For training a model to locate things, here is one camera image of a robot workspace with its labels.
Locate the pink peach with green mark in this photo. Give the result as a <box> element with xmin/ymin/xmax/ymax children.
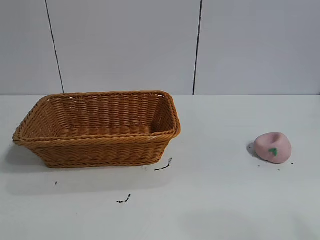
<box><xmin>254</xmin><ymin>132</ymin><xmax>293</xmax><ymax>165</ymax></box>

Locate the brown wicker basket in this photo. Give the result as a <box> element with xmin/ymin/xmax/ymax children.
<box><xmin>12</xmin><ymin>90</ymin><xmax>182</xmax><ymax>169</ymax></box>

